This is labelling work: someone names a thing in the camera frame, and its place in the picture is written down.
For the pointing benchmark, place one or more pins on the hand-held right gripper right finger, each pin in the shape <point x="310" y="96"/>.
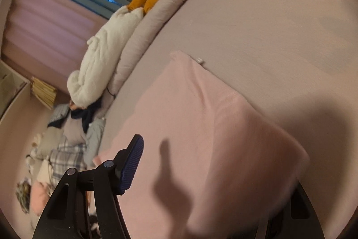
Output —
<point x="302" y="213"/>

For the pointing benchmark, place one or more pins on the pink curtain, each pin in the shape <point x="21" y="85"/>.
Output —
<point x="42" y="31"/>

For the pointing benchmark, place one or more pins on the beige shelf unit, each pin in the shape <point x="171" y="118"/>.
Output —
<point x="11" y="87"/>

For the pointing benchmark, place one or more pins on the patterned cloth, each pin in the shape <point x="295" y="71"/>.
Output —
<point x="22" y="195"/>

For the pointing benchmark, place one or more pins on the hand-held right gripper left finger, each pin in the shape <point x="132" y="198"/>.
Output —
<point x="131" y="169"/>

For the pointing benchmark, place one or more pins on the white fleece blanket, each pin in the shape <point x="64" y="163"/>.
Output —
<point x="103" y="59"/>

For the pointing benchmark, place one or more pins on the pink ribbed garment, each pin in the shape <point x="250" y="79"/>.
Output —
<point x="209" y="129"/>

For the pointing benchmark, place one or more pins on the dark navy cloth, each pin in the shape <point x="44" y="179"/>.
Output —
<point x="84" y="115"/>

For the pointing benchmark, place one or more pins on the pink cushion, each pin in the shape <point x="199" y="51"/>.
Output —
<point x="39" y="195"/>

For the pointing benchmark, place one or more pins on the plaid pillow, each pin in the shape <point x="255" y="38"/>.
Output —
<point x="67" y="160"/>

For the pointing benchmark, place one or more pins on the folded grey-blue garment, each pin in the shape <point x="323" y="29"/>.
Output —
<point x="93" y="141"/>

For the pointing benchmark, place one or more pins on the beige cloth at top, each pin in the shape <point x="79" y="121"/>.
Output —
<point x="74" y="129"/>

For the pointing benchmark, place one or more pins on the bed with grey sheet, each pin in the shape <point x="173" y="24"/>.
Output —
<point x="265" y="17"/>

